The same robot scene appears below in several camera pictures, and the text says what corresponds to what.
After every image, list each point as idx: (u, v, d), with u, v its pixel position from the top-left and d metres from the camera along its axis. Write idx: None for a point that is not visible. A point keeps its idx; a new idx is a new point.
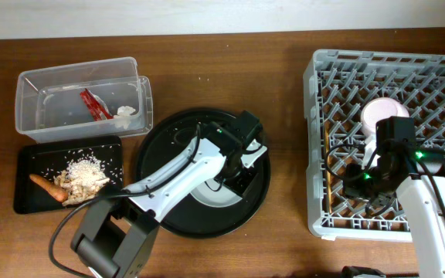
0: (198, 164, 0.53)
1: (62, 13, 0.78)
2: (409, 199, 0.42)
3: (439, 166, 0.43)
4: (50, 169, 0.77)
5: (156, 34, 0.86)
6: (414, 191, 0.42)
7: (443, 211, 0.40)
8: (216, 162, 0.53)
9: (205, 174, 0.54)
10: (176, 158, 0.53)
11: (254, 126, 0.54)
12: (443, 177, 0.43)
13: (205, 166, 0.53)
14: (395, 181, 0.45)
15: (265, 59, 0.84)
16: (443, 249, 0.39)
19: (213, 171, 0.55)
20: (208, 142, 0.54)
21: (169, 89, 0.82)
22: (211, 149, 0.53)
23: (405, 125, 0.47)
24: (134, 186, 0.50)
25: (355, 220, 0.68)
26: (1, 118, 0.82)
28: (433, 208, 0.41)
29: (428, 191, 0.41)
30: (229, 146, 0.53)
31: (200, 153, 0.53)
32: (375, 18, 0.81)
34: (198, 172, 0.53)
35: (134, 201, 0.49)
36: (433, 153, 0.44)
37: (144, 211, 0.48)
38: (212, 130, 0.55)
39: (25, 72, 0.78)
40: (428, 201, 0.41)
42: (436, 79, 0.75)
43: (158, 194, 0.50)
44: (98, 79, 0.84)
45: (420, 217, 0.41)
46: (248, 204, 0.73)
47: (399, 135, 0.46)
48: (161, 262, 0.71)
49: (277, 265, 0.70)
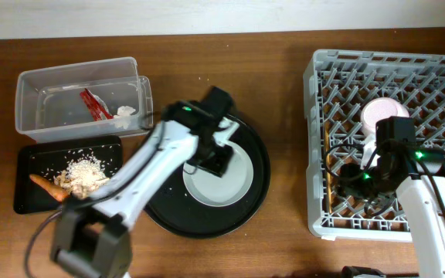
0: (165, 151, 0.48)
1: (62, 13, 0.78)
2: (409, 199, 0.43)
3: (439, 167, 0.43)
4: (50, 169, 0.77)
5: (156, 34, 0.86)
6: (414, 191, 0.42)
7: (443, 211, 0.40)
8: (188, 144, 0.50)
9: (176, 160, 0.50)
10: (141, 150, 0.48)
11: (225, 102, 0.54)
12: (443, 178, 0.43)
13: (174, 151, 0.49)
14: (395, 180, 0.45)
15: (265, 59, 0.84)
16: (443, 249, 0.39)
19: (186, 153, 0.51)
20: (176, 124, 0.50)
21: (169, 89, 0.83)
22: (178, 132, 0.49)
23: (405, 125, 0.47)
24: (101, 190, 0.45)
25: (355, 220, 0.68)
26: (1, 118, 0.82)
28: (433, 208, 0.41)
29: (428, 191, 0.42)
30: (201, 124, 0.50)
31: (168, 139, 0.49)
32: (375, 18, 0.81)
34: (167, 159, 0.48)
35: (100, 209, 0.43)
36: (433, 153, 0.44)
37: (109, 217, 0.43)
38: (178, 111, 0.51)
39: (25, 72, 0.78)
40: (428, 202, 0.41)
42: (436, 79, 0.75)
43: (127, 194, 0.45)
44: (98, 79, 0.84)
45: (420, 217, 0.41)
46: (247, 204, 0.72)
47: (399, 135, 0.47)
48: (161, 262, 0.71)
49: (277, 265, 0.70)
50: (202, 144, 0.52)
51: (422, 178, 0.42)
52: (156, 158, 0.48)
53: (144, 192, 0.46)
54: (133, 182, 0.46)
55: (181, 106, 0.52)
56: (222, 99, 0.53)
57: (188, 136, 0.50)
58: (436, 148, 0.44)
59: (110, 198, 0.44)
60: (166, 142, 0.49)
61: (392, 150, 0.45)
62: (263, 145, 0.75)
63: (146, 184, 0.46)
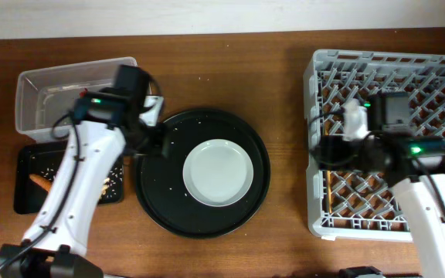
0: (88, 157, 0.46)
1: (62, 13, 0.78)
2: (411, 205, 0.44)
3: (439, 157, 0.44)
4: (50, 169, 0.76)
5: (156, 34, 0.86)
6: (415, 198, 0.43)
7: (444, 215, 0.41)
8: (108, 140, 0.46)
9: (105, 161, 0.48)
10: (63, 164, 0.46)
11: (137, 79, 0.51)
12: (442, 175, 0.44)
13: (97, 155, 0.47)
14: (392, 174, 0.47)
15: (264, 59, 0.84)
16: None
19: (114, 148, 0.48)
20: (90, 122, 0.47)
21: (169, 89, 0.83)
22: (95, 131, 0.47)
23: (397, 106, 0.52)
24: (32, 229, 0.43)
25: (355, 220, 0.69)
26: (0, 118, 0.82)
28: (435, 214, 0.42)
29: (429, 195, 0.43)
30: (119, 113, 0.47)
31: (86, 144, 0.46)
32: (375, 18, 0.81)
34: (92, 165, 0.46)
35: (43, 247, 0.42)
36: (432, 147, 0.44)
37: (56, 251, 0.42)
38: (86, 108, 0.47)
39: (26, 72, 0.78)
40: (429, 208, 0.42)
42: (436, 79, 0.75)
43: (62, 223, 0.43)
44: (98, 79, 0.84)
45: (422, 223, 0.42)
46: (248, 203, 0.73)
47: (392, 118, 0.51)
48: (161, 262, 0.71)
49: (277, 265, 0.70)
50: (129, 131, 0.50)
51: (422, 178, 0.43)
52: (82, 169, 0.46)
53: (82, 211, 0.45)
54: (66, 207, 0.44)
55: (88, 100, 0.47)
56: (134, 77, 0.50)
57: (108, 130, 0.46)
58: (433, 138, 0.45)
59: (47, 234, 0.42)
60: (86, 148, 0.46)
61: (387, 138, 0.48)
62: (263, 145, 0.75)
63: (80, 201, 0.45)
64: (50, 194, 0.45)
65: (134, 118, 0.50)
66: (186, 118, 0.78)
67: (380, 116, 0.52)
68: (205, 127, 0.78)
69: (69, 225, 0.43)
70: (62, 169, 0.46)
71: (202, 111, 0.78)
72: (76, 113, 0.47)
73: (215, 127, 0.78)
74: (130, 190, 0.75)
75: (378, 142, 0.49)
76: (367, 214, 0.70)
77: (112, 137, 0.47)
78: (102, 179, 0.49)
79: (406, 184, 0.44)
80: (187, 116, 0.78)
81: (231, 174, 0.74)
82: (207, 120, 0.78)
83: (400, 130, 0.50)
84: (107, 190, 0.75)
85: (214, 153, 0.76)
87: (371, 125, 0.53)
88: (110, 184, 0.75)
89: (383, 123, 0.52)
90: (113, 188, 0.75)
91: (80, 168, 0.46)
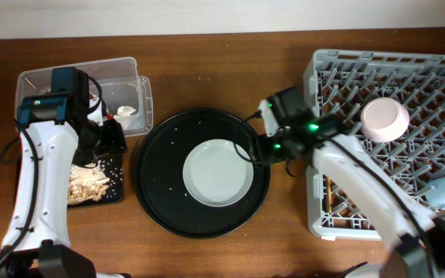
0: (45, 156, 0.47)
1: (62, 14, 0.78)
2: (328, 167, 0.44)
3: (335, 128, 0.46)
4: None
5: (156, 34, 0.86)
6: (327, 159, 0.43)
7: (355, 161, 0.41)
8: (62, 135, 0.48)
9: (63, 155, 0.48)
10: (23, 167, 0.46)
11: (72, 76, 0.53)
12: (341, 136, 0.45)
13: (54, 150, 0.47)
14: (307, 154, 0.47)
15: (264, 59, 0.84)
16: (376, 195, 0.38)
19: (70, 143, 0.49)
20: (38, 123, 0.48)
21: (168, 89, 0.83)
22: (45, 131, 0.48)
23: (287, 99, 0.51)
24: (10, 234, 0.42)
25: (355, 220, 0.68)
26: (0, 118, 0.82)
28: (348, 163, 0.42)
29: (340, 153, 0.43)
30: (63, 107, 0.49)
31: (40, 143, 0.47)
32: (375, 18, 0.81)
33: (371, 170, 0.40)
34: (52, 161, 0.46)
35: (26, 249, 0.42)
36: (322, 120, 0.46)
37: (37, 246, 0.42)
38: (30, 112, 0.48)
39: (25, 72, 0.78)
40: (341, 160, 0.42)
42: (436, 79, 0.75)
43: (37, 222, 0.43)
44: (98, 79, 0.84)
45: (342, 175, 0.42)
46: (248, 204, 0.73)
47: (290, 110, 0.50)
48: (161, 262, 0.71)
49: (277, 265, 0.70)
50: (77, 126, 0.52)
51: (328, 145, 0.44)
52: (42, 167, 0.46)
53: (55, 208, 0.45)
54: (38, 205, 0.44)
55: (29, 103, 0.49)
56: (70, 76, 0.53)
57: (58, 126, 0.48)
58: (329, 116, 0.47)
59: (25, 234, 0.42)
60: (42, 148, 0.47)
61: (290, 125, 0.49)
62: None
63: (50, 196, 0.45)
64: (18, 199, 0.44)
65: (79, 113, 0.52)
66: (186, 118, 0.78)
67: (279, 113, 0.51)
68: (204, 128, 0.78)
69: (45, 221, 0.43)
70: (23, 174, 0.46)
71: (202, 111, 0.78)
72: (20, 119, 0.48)
73: (215, 128, 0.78)
74: (130, 190, 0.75)
75: (287, 132, 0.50)
76: None
77: (65, 131, 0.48)
78: (66, 176, 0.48)
79: (321, 154, 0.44)
80: (187, 116, 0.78)
81: (227, 171, 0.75)
82: (207, 120, 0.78)
83: (300, 116, 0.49)
84: (107, 191, 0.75)
85: (208, 153, 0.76)
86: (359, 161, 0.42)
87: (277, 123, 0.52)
88: (110, 184, 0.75)
89: (285, 116, 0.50)
90: (113, 188, 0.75)
91: (42, 167, 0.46)
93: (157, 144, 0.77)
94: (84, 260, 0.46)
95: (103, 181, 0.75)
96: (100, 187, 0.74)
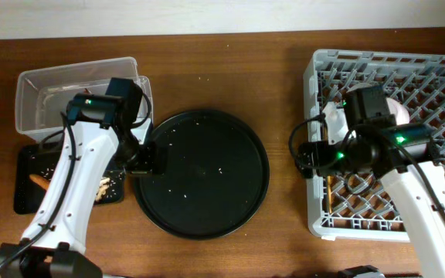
0: (83, 157, 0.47)
1: (61, 13, 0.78)
2: (403, 195, 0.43)
3: (423, 145, 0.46)
4: (50, 169, 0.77)
5: (157, 34, 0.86)
6: (403, 184, 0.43)
7: (436, 205, 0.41)
8: (101, 140, 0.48)
9: (101, 160, 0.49)
10: (59, 165, 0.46)
11: (128, 86, 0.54)
12: (429, 162, 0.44)
13: (93, 154, 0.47)
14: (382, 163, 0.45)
15: (264, 59, 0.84)
16: None
19: (110, 147, 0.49)
20: (86, 122, 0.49)
21: (168, 89, 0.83)
22: (88, 133, 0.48)
23: (370, 96, 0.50)
24: (31, 228, 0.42)
25: (355, 220, 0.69)
26: None
28: (426, 203, 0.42)
29: (416, 181, 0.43)
30: (112, 113, 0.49)
31: (81, 143, 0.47)
32: (374, 19, 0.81)
33: None
34: (89, 164, 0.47)
35: (42, 245, 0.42)
36: (408, 135, 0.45)
37: (54, 248, 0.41)
38: (79, 110, 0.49)
39: (25, 72, 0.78)
40: (419, 198, 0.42)
42: (436, 79, 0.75)
43: (59, 222, 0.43)
44: (98, 79, 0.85)
45: (415, 215, 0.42)
46: (248, 204, 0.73)
47: (369, 110, 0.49)
48: (161, 262, 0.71)
49: (277, 265, 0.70)
50: (121, 132, 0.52)
51: (412, 170, 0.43)
52: (77, 168, 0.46)
53: (79, 210, 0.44)
54: (63, 206, 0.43)
55: (82, 102, 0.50)
56: (125, 86, 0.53)
57: (102, 129, 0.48)
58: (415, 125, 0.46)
59: (45, 232, 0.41)
60: (82, 148, 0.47)
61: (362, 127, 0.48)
62: (263, 147, 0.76)
63: (78, 198, 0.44)
64: (45, 195, 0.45)
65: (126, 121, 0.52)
66: (185, 118, 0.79)
67: (362, 111, 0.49)
68: (204, 128, 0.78)
69: (68, 223, 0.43)
70: (58, 169, 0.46)
71: (200, 112, 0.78)
72: (69, 115, 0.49)
73: (215, 128, 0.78)
74: (130, 189, 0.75)
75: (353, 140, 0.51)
76: (367, 214, 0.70)
77: (107, 135, 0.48)
78: (97, 181, 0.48)
79: (401, 178, 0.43)
80: (187, 117, 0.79)
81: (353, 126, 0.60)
82: (205, 120, 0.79)
83: (379, 123, 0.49)
84: (107, 191, 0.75)
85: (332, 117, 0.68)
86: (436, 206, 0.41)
87: (351, 122, 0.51)
88: (110, 184, 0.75)
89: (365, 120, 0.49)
90: (113, 188, 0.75)
91: (76, 167, 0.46)
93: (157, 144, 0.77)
94: (96, 269, 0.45)
95: (103, 181, 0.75)
96: (101, 186, 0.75)
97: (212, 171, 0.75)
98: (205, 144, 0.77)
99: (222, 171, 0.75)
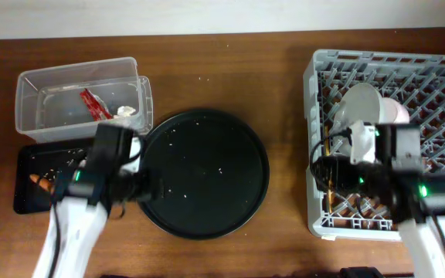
0: (69, 241, 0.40)
1: (62, 13, 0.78)
2: (419, 250, 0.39)
3: None
4: (50, 169, 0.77)
5: (157, 34, 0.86)
6: (421, 241, 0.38)
7: None
8: (88, 220, 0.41)
9: (91, 235, 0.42)
10: (44, 246, 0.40)
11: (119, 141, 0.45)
12: None
13: (79, 235, 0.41)
14: (398, 212, 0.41)
15: (264, 59, 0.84)
16: None
19: (99, 223, 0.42)
20: (73, 201, 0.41)
21: (169, 89, 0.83)
22: (75, 211, 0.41)
23: (404, 136, 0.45)
24: None
25: (355, 220, 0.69)
26: None
28: (441, 262, 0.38)
29: (435, 239, 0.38)
30: (99, 188, 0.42)
31: (66, 223, 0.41)
32: (374, 19, 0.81)
33: None
34: (76, 249, 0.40)
35: None
36: (431, 191, 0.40)
37: None
38: (66, 186, 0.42)
39: (26, 72, 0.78)
40: (435, 256, 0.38)
42: (436, 79, 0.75)
43: None
44: (98, 79, 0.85)
45: (427, 273, 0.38)
46: (248, 204, 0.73)
47: (399, 151, 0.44)
48: (161, 262, 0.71)
49: (278, 265, 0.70)
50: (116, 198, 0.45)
51: (429, 226, 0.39)
52: (64, 251, 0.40)
53: None
54: None
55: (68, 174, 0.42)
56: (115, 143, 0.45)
57: (90, 209, 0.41)
58: (440, 178, 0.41)
59: None
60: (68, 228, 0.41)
61: (387, 173, 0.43)
62: (263, 147, 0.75)
63: None
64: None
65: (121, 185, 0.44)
66: (185, 118, 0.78)
67: (393, 148, 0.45)
68: (204, 128, 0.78)
69: None
70: (43, 249, 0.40)
71: (200, 112, 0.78)
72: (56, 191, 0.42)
73: (215, 128, 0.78)
74: None
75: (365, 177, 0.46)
76: (367, 214, 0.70)
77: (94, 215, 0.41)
78: (88, 253, 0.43)
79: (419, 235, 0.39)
80: (186, 117, 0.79)
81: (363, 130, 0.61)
82: (205, 120, 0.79)
83: (407, 166, 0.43)
84: None
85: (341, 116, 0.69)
86: None
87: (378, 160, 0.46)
88: None
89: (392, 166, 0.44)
90: None
91: (62, 248, 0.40)
93: (157, 144, 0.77)
94: None
95: None
96: None
97: (212, 171, 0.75)
98: (205, 144, 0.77)
99: (222, 170, 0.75)
